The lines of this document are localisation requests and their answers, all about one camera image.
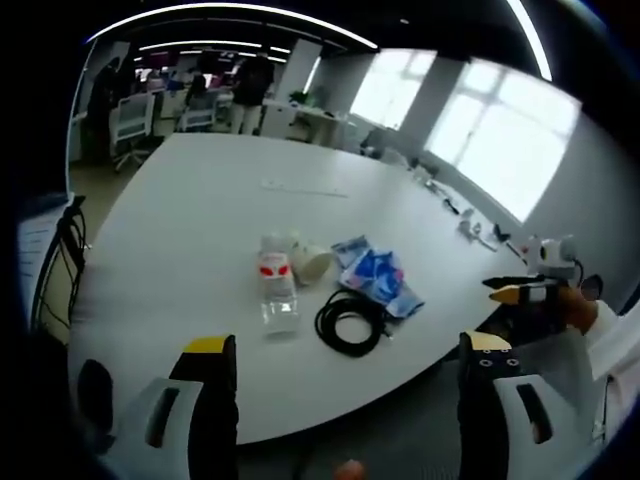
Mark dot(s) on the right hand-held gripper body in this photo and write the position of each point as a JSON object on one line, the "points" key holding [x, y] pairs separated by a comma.
{"points": [[552, 255]]}

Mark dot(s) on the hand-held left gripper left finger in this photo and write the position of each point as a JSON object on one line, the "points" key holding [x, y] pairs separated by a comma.
{"points": [[215, 400]]}

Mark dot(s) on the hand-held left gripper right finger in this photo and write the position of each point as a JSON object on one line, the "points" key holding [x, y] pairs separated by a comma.
{"points": [[480, 410]]}

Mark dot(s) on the large blue snack packet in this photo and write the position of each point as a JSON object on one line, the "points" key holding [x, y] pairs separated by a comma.
{"points": [[385, 282]]}

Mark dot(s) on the clear plastic bottle red label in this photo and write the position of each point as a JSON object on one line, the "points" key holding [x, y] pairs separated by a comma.
{"points": [[277, 285]]}

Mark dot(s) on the small blue white packet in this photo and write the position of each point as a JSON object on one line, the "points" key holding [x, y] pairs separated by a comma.
{"points": [[350, 247]]}

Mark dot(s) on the white paper cup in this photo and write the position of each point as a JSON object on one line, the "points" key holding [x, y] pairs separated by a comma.
{"points": [[312, 262]]}

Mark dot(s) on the person's right hand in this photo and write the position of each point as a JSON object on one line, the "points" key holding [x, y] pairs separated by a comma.
{"points": [[577, 307]]}

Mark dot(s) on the person's left hand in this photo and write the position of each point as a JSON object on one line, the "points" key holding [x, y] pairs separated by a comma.
{"points": [[349, 471]]}

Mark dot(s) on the small white device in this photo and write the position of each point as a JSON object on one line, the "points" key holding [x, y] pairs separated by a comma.
{"points": [[470, 225]]}

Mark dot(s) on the small black object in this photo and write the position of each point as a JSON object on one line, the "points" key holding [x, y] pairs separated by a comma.
{"points": [[451, 205]]}

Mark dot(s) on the large window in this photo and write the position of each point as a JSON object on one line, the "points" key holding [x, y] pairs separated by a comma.
{"points": [[505, 135]]}

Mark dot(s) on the white table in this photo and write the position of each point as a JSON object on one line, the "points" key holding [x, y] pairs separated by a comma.
{"points": [[200, 215]]}

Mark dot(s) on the curved ceiling light strip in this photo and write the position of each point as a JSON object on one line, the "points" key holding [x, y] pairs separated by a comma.
{"points": [[532, 35]]}

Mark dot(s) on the small window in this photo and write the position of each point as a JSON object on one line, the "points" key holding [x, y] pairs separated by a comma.
{"points": [[392, 90]]}

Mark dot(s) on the white paper board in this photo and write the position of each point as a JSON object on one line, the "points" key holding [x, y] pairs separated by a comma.
{"points": [[37, 235]]}

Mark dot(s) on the white low cabinet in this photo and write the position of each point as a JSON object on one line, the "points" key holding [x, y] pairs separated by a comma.
{"points": [[310, 122]]}

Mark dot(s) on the green potted plant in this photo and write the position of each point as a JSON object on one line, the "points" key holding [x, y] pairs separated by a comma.
{"points": [[307, 96]]}

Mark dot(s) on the white office chair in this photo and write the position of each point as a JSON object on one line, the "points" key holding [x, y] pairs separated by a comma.
{"points": [[134, 120], [200, 110]]}

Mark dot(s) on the long ceiling light strip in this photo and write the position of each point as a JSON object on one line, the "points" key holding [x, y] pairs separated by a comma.
{"points": [[240, 12]]}

